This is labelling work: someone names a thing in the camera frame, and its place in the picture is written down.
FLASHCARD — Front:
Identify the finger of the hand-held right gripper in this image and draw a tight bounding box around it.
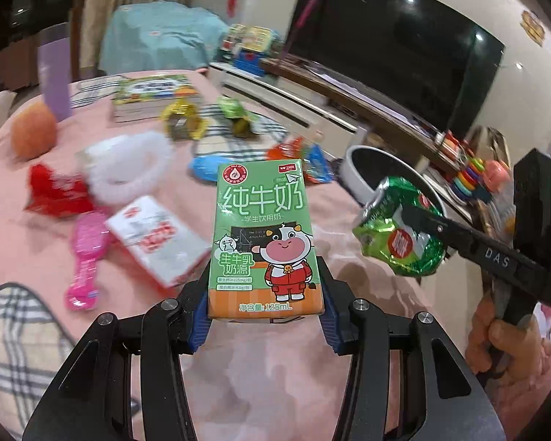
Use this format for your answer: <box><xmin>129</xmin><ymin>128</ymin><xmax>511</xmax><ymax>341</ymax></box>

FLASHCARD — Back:
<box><xmin>401</xmin><ymin>204</ymin><xmax>519</xmax><ymax>286</ymax></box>

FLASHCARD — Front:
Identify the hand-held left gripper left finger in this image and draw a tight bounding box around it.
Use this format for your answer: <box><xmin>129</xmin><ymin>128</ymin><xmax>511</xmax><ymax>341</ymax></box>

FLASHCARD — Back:
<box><xmin>23</xmin><ymin>262</ymin><xmax>212</xmax><ymax>441</ymax></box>

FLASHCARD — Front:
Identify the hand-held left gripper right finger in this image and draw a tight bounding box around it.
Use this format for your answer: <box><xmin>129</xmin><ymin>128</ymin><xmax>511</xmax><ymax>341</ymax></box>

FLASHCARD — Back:
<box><xmin>318</xmin><ymin>257</ymin><xmax>506</xmax><ymax>441</ymax></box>

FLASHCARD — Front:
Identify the green snack bag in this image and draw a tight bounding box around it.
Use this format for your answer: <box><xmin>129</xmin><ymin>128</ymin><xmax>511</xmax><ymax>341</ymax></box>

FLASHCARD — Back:
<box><xmin>353</xmin><ymin>175</ymin><xmax>447</xmax><ymax>277</ymax></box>

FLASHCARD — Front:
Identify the green milk carton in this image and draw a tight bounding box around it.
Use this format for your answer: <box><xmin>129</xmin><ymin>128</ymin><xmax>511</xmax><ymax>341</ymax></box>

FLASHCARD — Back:
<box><xmin>208</xmin><ymin>161</ymin><xmax>327</xmax><ymax>320</ymax></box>

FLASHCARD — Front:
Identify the white round bin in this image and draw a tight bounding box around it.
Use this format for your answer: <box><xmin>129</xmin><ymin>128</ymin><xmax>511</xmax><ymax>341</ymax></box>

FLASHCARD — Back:
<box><xmin>339</xmin><ymin>146</ymin><xmax>455</xmax><ymax>258</ymax></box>

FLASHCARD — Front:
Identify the pink hairbrush package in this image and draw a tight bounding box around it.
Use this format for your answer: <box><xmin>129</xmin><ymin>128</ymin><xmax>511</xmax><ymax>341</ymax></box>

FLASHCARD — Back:
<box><xmin>64</xmin><ymin>211</ymin><xmax>115</xmax><ymax>311</ymax></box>

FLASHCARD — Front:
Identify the blue hairbrush package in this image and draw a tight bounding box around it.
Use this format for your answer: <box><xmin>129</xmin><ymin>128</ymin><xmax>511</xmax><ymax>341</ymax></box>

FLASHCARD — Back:
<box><xmin>190</xmin><ymin>155</ymin><xmax>221</xmax><ymax>183</ymax></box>

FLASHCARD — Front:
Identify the orange blue snack wrapper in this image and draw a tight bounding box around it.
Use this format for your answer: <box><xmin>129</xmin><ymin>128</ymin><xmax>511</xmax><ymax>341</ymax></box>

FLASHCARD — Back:
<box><xmin>266</xmin><ymin>137</ymin><xmax>336</xmax><ymax>187</ymax></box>

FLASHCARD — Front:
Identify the red wrapper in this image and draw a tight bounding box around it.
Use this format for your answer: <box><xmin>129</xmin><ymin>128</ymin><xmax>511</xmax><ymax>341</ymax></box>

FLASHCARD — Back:
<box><xmin>24</xmin><ymin>164</ymin><xmax>97</xmax><ymax>219</ymax></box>

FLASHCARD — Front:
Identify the person's right hand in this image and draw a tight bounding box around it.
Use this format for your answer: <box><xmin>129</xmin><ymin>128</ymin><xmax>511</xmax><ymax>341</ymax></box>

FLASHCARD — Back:
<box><xmin>466</xmin><ymin>294</ymin><xmax>551</xmax><ymax>387</ymax></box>

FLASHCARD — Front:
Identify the rainbow stacking rings toy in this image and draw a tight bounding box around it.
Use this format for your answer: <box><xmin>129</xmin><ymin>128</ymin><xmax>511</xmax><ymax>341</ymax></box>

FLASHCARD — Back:
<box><xmin>450</xmin><ymin>156</ymin><xmax>487</xmax><ymax>203</ymax></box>

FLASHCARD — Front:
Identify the red toy phone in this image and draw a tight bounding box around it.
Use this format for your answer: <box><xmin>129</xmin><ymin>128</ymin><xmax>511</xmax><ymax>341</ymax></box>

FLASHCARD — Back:
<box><xmin>442</xmin><ymin>131</ymin><xmax>464</xmax><ymax>161</ymax></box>

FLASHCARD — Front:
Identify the white tissue pack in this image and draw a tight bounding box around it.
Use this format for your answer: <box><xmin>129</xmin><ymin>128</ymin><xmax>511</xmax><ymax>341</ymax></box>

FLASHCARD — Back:
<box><xmin>105</xmin><ymin>195</ymin><xmax>212</xmax><ymax>288</ymax></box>

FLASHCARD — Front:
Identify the yellow wrapper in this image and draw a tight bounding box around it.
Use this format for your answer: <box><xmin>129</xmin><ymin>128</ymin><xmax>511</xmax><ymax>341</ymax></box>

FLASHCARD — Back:
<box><xmin>161</xmin><ymin>98</ymin><xmax>210</xmax><ymax>141</ymax></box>

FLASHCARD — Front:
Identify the large black television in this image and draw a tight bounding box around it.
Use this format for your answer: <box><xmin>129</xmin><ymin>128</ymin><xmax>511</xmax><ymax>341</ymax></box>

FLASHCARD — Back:
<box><xmin>287</xmin><ymin>0</ymin><xmax>506</xmax><ymax>136</ymax></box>

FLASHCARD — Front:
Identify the white television cabinet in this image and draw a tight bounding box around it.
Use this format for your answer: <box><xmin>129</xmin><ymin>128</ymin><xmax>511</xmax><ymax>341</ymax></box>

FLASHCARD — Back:
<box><xmin>209</xmin><ymin>57</ymin><xmax>487</xmax><ymax>175</ymax></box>

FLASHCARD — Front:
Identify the green wrapper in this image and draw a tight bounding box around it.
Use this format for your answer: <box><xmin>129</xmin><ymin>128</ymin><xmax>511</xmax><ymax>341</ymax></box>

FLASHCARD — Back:
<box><xmin>216</xmin><ymin>96</ymin><xmax>258</xmax><ymax>139</ymax></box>

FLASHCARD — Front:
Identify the green picture book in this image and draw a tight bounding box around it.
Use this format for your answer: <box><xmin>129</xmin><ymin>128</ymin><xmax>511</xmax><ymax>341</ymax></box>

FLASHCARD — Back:
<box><xmin>112</xmin><ymin>75</ymin><xmax>203</xmax><ymax>122</ymax></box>

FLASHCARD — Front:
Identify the orange peach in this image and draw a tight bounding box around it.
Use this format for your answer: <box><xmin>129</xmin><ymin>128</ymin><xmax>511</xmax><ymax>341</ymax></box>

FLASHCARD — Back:
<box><xmin>10</xmin><ymin>103</ymin><xmax>58</xmax><ymax>161</ymax></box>

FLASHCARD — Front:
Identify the pink thin stick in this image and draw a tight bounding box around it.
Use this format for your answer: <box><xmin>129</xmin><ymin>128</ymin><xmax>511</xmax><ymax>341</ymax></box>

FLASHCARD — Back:
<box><xmin>279</xmin><ymin>0</ymin><xmax>322</xmax><ymax>65</ymax></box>

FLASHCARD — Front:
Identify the toy cash register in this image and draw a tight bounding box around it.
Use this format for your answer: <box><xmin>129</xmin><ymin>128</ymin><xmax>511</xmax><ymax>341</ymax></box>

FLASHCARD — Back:
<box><xmin>220</xmin><ymin>25</ymin><xmax>283</xmax><ymax>76</ymax></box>

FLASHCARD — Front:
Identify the purple cup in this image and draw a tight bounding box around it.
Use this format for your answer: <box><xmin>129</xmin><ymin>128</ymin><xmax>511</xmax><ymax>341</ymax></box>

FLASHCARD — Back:
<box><xmin>37</xmin><ymin>23</ymin><xmax>73</xmax><ymax>122</ymax></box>

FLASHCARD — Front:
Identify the teal cloth cover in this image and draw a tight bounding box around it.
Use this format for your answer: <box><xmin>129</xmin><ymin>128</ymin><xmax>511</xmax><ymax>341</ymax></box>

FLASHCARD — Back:
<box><xmin>100</xmin><ymin>2</ymin><xmax>230</xmax><ymax>74</ymax></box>

